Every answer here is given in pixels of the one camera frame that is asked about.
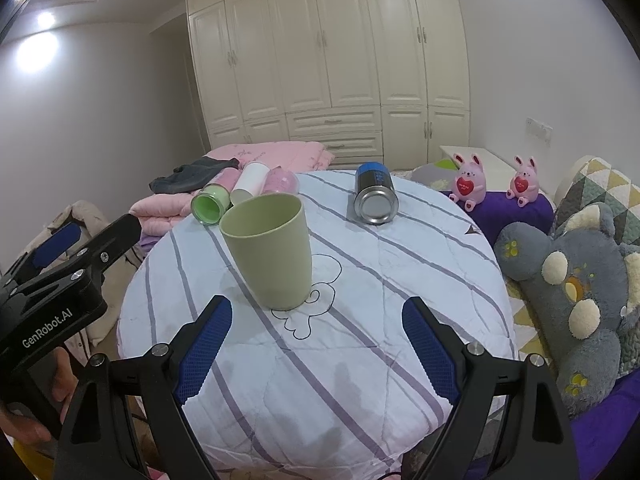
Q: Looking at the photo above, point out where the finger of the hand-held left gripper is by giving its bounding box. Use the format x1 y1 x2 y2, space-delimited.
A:
65 214 144 282
0 222 84 291

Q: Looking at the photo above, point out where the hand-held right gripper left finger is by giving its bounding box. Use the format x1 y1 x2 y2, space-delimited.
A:
52 295 234 480

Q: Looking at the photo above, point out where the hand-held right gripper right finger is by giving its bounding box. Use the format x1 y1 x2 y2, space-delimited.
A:
401 296 581 480

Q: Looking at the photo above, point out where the blue and silver metal cup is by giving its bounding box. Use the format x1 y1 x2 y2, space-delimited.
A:
353 162 399 225

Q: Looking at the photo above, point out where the small light green cup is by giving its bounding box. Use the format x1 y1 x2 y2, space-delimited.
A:
190 170 242 226

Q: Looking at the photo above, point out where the olive green plastic cup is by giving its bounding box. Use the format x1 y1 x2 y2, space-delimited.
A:
220 192 314 311

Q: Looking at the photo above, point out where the white cup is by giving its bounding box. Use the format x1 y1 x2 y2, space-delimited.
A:
230 161 271 206

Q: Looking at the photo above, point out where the pink cup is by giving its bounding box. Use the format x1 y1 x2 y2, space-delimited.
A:
261 167 300 196

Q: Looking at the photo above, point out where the person's left hand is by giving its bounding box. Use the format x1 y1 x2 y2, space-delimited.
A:
0 347 77 448

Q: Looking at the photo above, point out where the white striped quilt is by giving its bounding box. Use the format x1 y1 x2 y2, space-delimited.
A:
116 169 516 480

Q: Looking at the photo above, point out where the dark grey cloth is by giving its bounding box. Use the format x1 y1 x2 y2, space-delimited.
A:
148 157 241 195

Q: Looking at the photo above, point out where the grey plush toy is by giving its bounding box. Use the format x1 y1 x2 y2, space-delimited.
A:
493 203 640 419

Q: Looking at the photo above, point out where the pink bunny plush toy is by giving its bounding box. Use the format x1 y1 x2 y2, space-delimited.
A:
505 155 541 206
448 152 489 212

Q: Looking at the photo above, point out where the grey green cushion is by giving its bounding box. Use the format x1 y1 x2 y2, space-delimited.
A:
409 159 457 192

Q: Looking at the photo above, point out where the pink blanket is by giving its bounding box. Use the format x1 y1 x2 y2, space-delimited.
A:
129 140 335 237

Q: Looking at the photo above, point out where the white nightstand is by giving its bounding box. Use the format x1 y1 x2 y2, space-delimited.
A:
439 145 526 194

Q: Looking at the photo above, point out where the triangle patchwork pillow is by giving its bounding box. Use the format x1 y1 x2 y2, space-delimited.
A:
549 157 640 247

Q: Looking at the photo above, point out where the cream wardrobe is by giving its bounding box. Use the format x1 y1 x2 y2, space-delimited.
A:
184 0 472 171

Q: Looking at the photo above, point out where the white wall socket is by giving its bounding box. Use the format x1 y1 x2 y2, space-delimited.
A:
524 117 553 142

